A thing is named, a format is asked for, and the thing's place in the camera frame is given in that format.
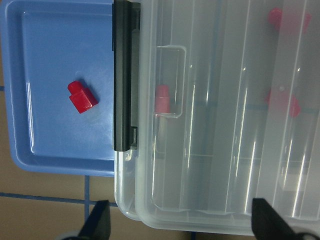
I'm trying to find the black box latch handle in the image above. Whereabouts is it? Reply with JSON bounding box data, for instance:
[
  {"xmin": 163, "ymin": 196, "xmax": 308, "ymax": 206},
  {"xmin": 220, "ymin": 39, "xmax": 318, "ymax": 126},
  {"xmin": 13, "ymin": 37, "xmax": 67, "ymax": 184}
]
[{"xmin": 112, "ymin": 0, "xmax": 141, "ymax": 152}]

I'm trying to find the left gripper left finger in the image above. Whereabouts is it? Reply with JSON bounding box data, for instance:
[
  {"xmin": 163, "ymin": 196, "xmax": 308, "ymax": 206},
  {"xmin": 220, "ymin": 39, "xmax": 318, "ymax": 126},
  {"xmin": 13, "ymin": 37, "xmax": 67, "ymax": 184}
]
[{"xmin": 57, "ymin": 200, "xmax": 111, "ymax": 240}]

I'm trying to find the clear plastic box lid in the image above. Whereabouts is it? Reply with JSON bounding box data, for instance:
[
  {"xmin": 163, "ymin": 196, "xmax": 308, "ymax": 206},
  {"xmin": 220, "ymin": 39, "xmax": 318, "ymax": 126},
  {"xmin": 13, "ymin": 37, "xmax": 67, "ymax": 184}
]
[{"xmin": 134, "ymin": 0, "xmax": 320, "ymax": 236}]

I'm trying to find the clear plastic storage box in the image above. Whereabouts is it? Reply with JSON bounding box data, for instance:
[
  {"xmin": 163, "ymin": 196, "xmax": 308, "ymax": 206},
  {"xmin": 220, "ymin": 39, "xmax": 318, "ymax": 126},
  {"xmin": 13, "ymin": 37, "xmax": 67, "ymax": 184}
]
[{"xmin": 113, "ymin": 0, "xmax": 320, "ymax": 236}]

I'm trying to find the red block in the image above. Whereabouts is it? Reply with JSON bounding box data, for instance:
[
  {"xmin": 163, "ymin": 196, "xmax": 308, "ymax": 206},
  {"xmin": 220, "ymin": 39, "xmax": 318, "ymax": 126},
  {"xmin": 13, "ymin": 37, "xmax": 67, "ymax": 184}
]
[
  {"xmin": 264, "ymin": 89, "xmax": 301, "ymax": 119},
  {"xmin": 67, "ymin": 80, "xmax": 99, "ymax": 114},
  {"xmin": 267, "ymin": 7, "xmax": 312, "ymax": 35},
  {"xmin": 154, "ymin": 84, "xmax": 171, "ymax": 114}
]

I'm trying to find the blue plastic tray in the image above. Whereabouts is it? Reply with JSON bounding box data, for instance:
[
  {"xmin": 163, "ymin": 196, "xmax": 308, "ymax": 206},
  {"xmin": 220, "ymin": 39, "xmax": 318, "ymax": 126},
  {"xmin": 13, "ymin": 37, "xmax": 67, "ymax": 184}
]
[{"xmin": 0, "ymin": 0, "xmax": 115, "ymax": 177}]

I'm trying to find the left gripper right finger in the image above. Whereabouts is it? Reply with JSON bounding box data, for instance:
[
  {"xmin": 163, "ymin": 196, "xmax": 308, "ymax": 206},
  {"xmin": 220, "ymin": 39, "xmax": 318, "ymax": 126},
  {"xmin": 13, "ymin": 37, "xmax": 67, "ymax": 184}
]
[{"xmin": 251, "ymin": 198, "xmax": 320, "ymax": 240}]

